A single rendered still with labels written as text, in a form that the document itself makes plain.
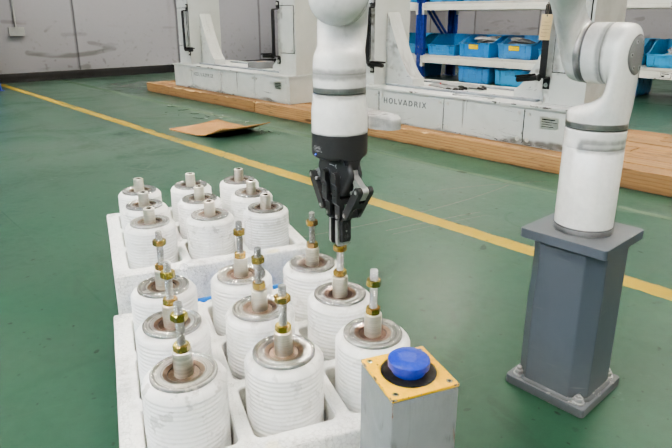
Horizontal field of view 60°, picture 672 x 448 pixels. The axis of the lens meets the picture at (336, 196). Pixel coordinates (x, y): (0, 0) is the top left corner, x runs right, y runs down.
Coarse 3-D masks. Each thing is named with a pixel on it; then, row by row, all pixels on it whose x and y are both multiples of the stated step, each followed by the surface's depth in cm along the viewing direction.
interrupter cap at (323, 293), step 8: (320, 288) 86; (328, 288) 86; (352, 288) 86; (360, 288) 86; (320, 296) 83; (328, 296) 84; (352, 296) 83; (360, 296) 83; (328, 304) 81; (336, 304) 81; (344, 304) 81; (352, 304) 81
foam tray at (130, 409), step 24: (120, 336) 87; (216, 336) 87; (120, 360) 81; (120, 384) 76; (240, 384) 76; (120, 408) 71; (240, 408) 71; (336, 408) 71; (120, 432) 67; (144, 432) 71; (240, 432) 67; (288, 432) 67; (312, 432) 67; (336, 432) 67
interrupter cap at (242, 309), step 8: (248, 296) 83; (272, 296) 83; (240, 304) 81; (248, 304) 81; (272, 304) 81; (240, 312) 79; (248, 312) 79; (256, 312) 79; (264, 312) 79; (272, 312) 79; (248, 320) 77; (256, 320) 77; (264, 320) 77
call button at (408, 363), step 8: (392, 352) 56; (400, 352) 56; (408, 352) 56; (416, 352) 56; (424, 352) 56; (392, 360) 54; (400, 360) 54; (408, 360) 54; (416, 360) 54; (424, 360) 54; (392, 368) 54; (400, 368) 53; (408, 368) 53; (416, 368) 53; (424, 368) 54; (400, 376) 54; (408, 376) 53; (416, 376) 54
